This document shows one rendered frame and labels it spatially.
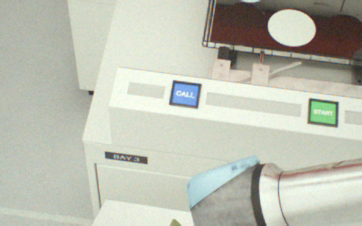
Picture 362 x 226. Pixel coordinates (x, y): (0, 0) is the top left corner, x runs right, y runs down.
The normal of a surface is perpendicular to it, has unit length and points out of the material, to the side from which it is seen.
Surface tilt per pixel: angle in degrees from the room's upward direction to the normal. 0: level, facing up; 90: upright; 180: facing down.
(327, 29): 0
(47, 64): 0
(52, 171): 0
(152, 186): 90
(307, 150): 90
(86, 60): 90
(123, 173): 90
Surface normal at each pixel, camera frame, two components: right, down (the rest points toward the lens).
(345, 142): -0.14, 0.82
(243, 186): -0.48, -0.50
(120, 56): 0.04, -0.55
